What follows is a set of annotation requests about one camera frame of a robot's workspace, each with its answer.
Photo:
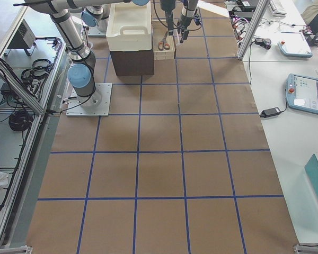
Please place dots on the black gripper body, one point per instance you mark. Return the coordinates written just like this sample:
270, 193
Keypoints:
185, 19
168, 7

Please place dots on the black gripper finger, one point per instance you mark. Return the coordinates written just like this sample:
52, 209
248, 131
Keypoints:
184, 35
169, 20

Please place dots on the white drawer handle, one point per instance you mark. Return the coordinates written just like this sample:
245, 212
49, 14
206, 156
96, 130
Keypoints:
176, 36

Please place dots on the grey orange scissors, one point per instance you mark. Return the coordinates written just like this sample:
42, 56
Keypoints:
163, 44

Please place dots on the light wooden drawer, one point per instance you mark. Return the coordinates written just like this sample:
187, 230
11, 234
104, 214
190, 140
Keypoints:
158, 34

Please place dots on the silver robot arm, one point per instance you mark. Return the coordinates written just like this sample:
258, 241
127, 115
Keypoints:
61, 16
189, 5

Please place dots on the white plastic tray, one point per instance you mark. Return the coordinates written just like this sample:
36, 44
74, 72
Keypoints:
129, 27

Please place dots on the dark brown wooden cabinet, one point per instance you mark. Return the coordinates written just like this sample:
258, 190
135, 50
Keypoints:
133, 63

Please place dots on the blue teach pendant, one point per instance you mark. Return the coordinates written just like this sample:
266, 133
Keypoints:
302, 93
294, 44

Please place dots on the small black power brick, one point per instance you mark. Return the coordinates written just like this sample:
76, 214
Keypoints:
270, 112

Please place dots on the grey electronics box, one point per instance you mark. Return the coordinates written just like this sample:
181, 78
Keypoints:
23, 39

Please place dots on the aluminium frame post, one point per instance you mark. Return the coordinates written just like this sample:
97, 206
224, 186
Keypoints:
255, 21

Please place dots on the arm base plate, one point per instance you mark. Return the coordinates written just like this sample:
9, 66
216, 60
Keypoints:
97, 105

